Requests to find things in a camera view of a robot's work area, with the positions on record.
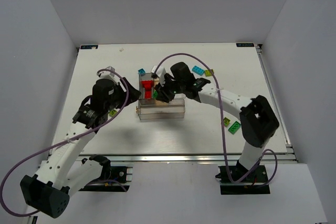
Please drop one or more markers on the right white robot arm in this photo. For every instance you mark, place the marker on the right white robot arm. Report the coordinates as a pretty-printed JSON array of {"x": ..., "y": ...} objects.
[{"x": 257, "y": 118}]

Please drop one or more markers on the long green lego brick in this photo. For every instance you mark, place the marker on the long green lego brick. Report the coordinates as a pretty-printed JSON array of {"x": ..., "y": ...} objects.
[{"x": 234, "y": 127}]

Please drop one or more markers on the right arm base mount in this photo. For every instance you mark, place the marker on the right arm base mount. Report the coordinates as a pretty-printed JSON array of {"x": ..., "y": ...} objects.
[{"x": 253, "y": 184}]

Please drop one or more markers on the long cyan lego brick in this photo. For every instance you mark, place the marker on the long cyan lego brick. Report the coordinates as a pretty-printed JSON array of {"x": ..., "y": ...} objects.
[{"x": 199, "y": 71}]

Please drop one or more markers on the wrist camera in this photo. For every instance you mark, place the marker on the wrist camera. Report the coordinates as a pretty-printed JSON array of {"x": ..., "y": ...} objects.
[
  {"x": 158, "y": 73},
  {"x": 108, "y": 73}
]

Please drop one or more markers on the right blue corner label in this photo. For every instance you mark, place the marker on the right blue corner label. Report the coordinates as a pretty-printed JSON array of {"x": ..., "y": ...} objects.
[{"x": 244, "y": 44}]

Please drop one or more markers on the red lego brick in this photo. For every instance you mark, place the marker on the red lego brick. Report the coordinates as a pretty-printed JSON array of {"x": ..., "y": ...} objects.
[
  {"x": 148, "y": 94},
  {"x": 147, "y": 84}
]

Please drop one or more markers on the left blue corner label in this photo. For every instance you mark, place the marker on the left blue corner label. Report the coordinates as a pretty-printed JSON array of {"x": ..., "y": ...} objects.
[{"x": 88, "y": 47}]

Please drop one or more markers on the clear plastic bin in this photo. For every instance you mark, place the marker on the clear plastic bin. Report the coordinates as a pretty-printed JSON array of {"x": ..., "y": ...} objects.
[{"x": 180, "y": 96}]

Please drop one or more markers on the small green lego brick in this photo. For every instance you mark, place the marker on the small green lego brick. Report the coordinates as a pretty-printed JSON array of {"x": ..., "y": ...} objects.
[{"x": 155, "y": 94}]

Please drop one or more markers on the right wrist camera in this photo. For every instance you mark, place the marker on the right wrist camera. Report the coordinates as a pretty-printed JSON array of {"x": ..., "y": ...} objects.
[{"x": 158, "y": 73}]

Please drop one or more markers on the orange tinted plastic bin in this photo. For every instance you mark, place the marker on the orange tinted plastic bin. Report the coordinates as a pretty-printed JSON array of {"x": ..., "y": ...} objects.
[{"x": 161, "y": 91}]

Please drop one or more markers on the grey smoked plastic bin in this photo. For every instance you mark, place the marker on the grey smoked plastic bin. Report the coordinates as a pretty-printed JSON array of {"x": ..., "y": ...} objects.
[{"x": 142, "y": 100}]

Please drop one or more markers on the aluminium table rail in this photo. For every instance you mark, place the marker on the aluminium table rail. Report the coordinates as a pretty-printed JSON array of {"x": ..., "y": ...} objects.
[{"x": 287, "y": 157}]

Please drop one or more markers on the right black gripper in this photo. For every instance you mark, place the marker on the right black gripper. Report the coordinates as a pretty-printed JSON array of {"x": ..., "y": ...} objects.
[{"x": 166, "y": 87}]

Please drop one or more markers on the long clear plastic drawer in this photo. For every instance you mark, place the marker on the long clear plastic drawer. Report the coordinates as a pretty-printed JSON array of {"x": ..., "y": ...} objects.
[{"x": 151, "y": 109}]

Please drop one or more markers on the blue corner label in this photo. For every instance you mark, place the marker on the blue corner label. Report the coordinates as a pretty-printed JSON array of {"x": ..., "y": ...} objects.
[
  {"x": 244, "y": 44},
  {"x": 88, "y": 47}
]

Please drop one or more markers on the small cyan lego brick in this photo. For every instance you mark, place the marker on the small cyan lego brick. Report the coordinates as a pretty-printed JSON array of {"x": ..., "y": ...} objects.
[{"x": 141, "y": 71}]

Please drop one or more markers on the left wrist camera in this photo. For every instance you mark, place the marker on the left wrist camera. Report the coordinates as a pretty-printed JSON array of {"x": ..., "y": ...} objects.
[{"x": 108, "y": 73}]

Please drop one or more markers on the lime lego brick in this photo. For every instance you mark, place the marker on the lime lego brick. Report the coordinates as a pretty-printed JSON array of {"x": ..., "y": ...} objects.
[
  {"x": 208, "y": 73},
  {"x": 226, "y": 121},
  {"x": 113, "y": 112}
]

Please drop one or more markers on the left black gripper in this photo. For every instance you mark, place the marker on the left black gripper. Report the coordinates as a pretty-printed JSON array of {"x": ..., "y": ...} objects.
[{"x": 125, "y": 92}]

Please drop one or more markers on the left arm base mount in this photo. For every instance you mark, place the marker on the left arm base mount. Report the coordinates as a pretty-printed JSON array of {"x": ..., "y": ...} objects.
[{"x": 112, "y": 179}]

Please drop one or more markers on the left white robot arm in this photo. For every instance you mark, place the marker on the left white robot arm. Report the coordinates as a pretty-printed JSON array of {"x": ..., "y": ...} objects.
[{"x": 50, "y": 188}]

